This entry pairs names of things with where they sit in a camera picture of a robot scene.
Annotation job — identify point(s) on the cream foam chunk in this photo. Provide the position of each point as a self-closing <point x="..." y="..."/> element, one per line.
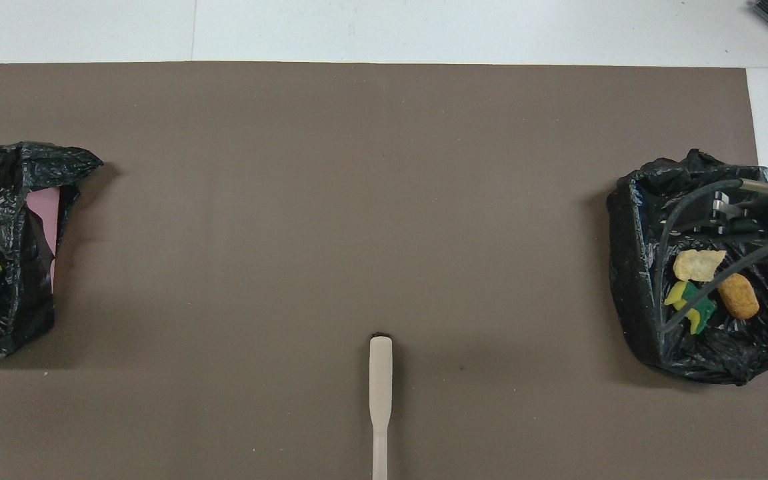
<point x="697" y="264"/>

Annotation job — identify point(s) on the curved yellow green sponge piece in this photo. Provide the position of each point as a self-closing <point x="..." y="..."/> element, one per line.
<point x="690" y="306"/>

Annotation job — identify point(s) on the pink plastic bin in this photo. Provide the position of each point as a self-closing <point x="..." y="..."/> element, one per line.
<point x="46" y="210"/>

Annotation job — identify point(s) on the tan cork-like lump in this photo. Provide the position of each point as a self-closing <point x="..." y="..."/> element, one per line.
<point x="738" y="296"/>

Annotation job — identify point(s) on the black bag lined bin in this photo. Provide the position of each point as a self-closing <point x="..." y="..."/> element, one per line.
<point x="644" y="313"/>

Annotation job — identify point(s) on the crumpled black trash bag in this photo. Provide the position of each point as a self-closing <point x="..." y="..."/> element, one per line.
<point x="4" y="313"/>

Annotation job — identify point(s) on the brown paper table mat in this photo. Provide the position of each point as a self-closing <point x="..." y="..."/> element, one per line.
<point x="384" y="200"/>

